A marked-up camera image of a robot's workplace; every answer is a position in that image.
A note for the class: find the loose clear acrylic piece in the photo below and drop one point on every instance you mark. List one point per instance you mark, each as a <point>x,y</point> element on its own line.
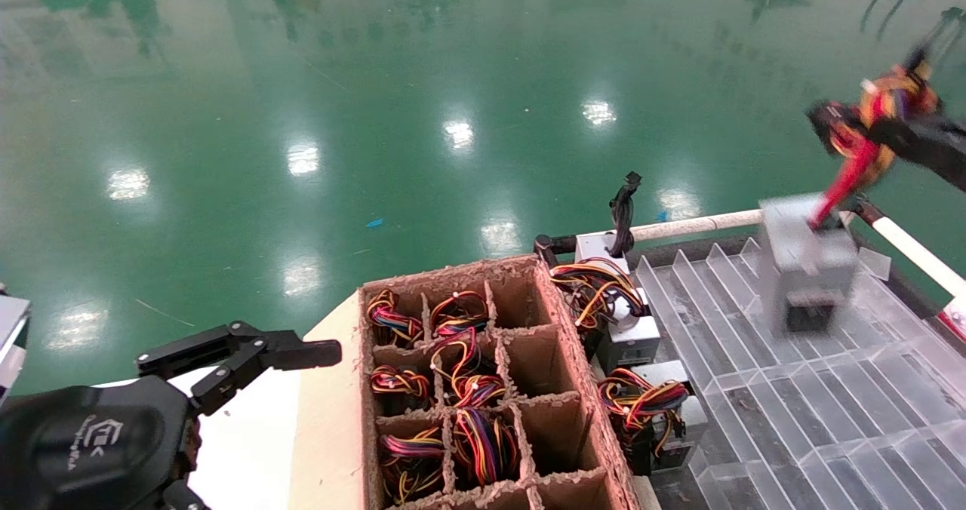
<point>875,263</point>

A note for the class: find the black pipe corner joint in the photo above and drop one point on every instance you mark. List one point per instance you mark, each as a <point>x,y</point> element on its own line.
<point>868,210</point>
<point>545,247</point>

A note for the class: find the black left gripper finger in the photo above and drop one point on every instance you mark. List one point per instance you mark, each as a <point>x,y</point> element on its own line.
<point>179,499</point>
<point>249,351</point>

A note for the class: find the brown cardboard divider box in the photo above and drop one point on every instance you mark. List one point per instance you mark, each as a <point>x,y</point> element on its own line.
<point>543,359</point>

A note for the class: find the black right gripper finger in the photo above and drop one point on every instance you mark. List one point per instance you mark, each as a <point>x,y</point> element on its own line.
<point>936,139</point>
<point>947,172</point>

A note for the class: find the red and white label sign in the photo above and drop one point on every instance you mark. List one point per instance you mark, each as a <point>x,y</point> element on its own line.
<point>957,317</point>

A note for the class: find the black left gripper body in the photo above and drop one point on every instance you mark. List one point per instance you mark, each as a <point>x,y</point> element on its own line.
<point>75,450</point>

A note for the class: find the white cart rail pipe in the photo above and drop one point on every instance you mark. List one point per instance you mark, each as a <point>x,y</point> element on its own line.
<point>702,225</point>
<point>917,253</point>

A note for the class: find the clear acrylic divider tray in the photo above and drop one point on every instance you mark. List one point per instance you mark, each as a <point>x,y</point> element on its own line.
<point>830,419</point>

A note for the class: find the cream flat board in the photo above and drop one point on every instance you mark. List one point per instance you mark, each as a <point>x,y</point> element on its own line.
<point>332,419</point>

